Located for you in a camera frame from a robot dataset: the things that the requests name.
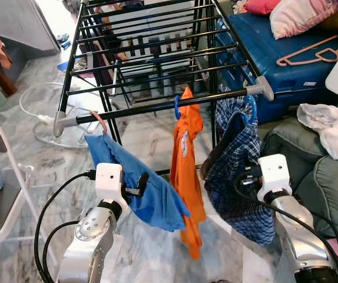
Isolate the blue hard-shell suitcase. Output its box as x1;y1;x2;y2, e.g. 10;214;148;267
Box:
215;12;338;123

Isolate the white baby bouncer frame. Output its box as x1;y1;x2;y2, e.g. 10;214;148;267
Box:
19;81;125;149

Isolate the black metal drying rack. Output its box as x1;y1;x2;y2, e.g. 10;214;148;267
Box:
53;0;274;177

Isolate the pink plastic clothes hanger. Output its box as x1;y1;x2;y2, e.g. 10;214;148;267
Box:
88;109;108;135
276;35;338;67

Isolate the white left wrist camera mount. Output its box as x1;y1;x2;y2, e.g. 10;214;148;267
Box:
95;163;127;204

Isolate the blue t-shirt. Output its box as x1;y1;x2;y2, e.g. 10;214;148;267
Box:
85;133;191;232

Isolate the orange shirt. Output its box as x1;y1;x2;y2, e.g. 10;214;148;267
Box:
170;87;207;260

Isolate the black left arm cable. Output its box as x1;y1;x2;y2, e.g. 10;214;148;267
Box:
34;170;98;283

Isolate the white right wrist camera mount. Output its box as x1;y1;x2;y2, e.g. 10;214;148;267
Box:
257;154;291;201

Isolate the green leather sofa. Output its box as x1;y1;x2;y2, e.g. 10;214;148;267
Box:
257;115;338;238

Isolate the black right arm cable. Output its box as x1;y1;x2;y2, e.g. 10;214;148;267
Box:
234;171;338;278

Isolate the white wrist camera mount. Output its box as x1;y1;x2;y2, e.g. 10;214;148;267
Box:
257;154;291;201
95;163;127;204

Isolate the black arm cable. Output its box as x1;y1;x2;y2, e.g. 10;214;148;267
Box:
234;171;338;278
34;170;98;283

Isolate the blue plaid shirt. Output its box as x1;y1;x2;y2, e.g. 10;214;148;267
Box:
201;88;277;246

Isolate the red cushion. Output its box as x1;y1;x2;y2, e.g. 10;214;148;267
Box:
243;0;281;16

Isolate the pink and white pillow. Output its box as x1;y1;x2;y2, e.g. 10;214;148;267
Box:
269;0;338;41

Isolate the white crumpled cloth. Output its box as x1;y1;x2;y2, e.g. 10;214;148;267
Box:
297;103;338;162

